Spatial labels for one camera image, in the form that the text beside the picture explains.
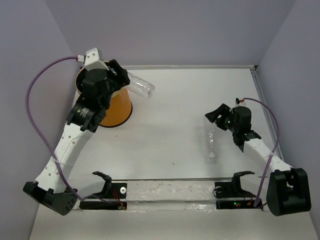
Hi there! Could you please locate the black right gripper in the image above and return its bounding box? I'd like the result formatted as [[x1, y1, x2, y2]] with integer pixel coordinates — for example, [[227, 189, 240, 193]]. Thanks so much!
[[204, 103, 238, 133]]

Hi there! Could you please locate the clear plastic bottle blue cap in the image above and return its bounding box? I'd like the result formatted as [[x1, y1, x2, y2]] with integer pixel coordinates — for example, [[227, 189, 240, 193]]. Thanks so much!
[[203, 117, 217, 160]]

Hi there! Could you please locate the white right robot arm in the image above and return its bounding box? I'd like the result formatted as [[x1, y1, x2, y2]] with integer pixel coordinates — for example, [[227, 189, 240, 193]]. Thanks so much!
[[205, 99, 312, 216]]

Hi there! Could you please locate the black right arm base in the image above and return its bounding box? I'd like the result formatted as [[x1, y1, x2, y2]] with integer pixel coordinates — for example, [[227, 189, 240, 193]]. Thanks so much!
[[212, 171, 265, 210]]

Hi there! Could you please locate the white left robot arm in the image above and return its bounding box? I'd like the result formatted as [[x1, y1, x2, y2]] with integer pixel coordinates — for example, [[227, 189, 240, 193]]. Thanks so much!
[[23, 59, 130, 216]]

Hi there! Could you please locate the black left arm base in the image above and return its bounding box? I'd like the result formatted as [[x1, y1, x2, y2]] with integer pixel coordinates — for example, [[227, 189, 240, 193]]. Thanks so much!
[[79, 171, 128, 211]]

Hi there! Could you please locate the orange cylindrical bin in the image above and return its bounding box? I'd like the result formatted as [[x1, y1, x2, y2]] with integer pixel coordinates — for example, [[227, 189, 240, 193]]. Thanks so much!
[[67, 68, 133, 133]]

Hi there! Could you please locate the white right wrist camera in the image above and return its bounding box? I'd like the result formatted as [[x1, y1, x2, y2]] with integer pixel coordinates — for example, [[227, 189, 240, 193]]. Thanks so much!
[[235, 98, 246, 107]]

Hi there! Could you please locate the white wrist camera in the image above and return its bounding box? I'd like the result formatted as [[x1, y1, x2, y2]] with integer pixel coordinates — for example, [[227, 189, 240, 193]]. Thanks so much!
[[76, 47, 109, 71], [235, 98, 246, 107]]

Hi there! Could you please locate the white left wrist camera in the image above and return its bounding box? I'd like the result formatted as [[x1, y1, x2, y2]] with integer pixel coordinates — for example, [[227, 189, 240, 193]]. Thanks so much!
[[76, 47, 109, 71]]

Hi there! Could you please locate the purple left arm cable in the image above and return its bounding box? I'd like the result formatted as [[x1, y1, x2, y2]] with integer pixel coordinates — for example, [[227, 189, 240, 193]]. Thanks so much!
[[26, 56, 126, 208]]

